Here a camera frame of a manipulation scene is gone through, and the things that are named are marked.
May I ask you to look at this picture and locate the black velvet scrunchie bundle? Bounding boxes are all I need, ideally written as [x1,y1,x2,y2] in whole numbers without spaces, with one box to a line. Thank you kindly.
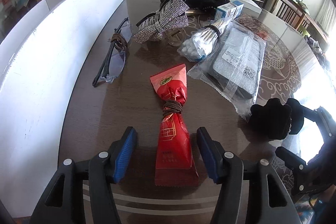
[248,98,304,140]

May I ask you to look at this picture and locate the red snack packet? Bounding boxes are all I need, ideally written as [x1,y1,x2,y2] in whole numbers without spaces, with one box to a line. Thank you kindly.
[150,64,199,187]

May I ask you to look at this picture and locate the phone case in plastic bag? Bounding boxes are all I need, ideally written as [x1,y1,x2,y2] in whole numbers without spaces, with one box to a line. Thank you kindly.
[187,20,266,120]

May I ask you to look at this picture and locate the wooden dining chair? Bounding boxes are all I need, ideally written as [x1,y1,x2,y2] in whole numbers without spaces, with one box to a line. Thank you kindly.
[272,0,313,31]

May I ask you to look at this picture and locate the blue white small box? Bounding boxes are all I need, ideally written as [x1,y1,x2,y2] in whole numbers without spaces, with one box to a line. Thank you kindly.
[214,0,244,20]

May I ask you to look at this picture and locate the cotton swabs bag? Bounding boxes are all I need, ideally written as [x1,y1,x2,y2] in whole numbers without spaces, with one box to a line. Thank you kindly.
[177,18,232,62]

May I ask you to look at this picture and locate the white storage box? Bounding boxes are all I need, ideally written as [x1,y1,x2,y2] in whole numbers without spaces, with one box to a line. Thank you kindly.
[1,0,123,218]

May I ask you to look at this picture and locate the blue tinted glasses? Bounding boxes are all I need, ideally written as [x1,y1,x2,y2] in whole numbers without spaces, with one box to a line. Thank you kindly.
[92,17,131,88]

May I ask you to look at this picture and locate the rhinestone bow hair clip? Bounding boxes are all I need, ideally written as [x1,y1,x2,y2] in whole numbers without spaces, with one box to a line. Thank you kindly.
[131,0,189,44]

